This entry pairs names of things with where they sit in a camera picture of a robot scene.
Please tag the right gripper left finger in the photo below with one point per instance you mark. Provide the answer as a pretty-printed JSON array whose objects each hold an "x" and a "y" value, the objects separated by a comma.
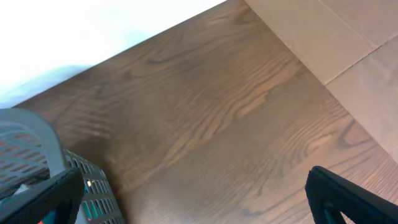
[{"x": 56, "y": 200}]

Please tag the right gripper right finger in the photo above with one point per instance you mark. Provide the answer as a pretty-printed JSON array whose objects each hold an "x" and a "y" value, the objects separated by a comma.
[{"x": 332, "y": 197}]

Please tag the grey plastic basket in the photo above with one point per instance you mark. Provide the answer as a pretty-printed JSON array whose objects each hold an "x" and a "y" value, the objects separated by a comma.
[{"x": 31, "y": 153}]

